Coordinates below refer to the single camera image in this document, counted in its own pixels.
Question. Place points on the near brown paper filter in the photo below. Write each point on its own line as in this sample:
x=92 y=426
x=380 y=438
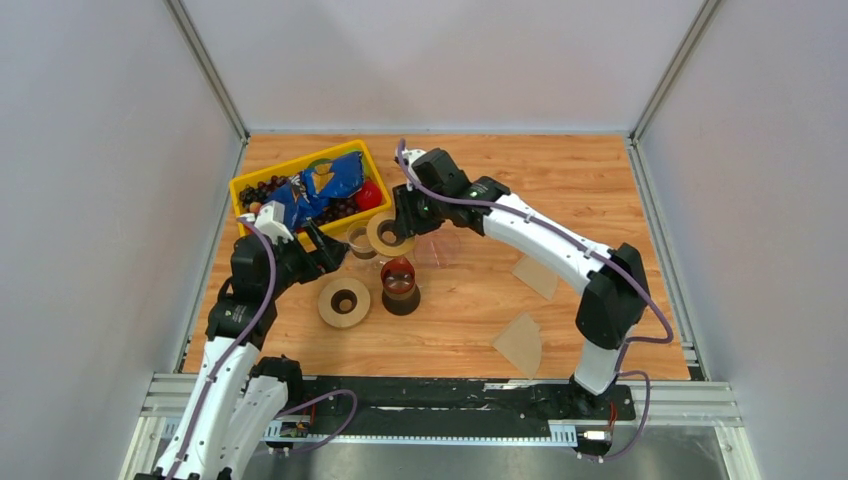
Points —
x=520 y=343

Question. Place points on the red tomato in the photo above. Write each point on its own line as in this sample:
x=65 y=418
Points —
x=368 y=197

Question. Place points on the brown glass dripper on base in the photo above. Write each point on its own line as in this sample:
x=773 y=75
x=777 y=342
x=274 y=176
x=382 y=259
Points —
x=400 y=291

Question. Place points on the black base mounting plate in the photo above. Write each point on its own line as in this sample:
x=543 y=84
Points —
x=453 y=407

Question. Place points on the yellow plastic basket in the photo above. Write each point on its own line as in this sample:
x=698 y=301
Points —
x=336 y=219

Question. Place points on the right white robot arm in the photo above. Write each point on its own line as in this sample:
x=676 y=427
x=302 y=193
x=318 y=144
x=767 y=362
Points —
x=611 y=282

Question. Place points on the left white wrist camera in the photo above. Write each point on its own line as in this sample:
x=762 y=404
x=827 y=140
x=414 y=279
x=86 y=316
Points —
x=270 y=222

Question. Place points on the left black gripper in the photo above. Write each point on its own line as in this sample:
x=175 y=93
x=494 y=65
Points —
x=327 y=256

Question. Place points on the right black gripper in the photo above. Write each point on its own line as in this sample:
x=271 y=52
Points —
x=407 y=222

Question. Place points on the brown paper filter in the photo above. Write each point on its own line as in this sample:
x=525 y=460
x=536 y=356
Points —
x=520 y=343
x=537 y=277

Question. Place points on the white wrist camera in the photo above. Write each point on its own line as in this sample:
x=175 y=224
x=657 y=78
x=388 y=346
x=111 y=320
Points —
x=270 y=222
x=406 y=158

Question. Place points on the blue chips bag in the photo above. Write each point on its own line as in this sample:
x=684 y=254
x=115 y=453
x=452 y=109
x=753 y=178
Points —
x=306 y=194

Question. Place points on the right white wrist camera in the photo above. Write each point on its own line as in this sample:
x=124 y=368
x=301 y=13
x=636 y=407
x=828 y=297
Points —
x=406 y=158

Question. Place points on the far brown paper filter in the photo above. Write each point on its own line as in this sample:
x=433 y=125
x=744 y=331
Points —
x=537 y=277

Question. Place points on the dark grapes bunch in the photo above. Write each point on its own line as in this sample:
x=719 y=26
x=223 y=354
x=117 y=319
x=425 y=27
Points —
x=260 y=192

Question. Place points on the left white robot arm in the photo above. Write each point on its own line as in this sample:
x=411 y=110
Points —
x=238 y=392

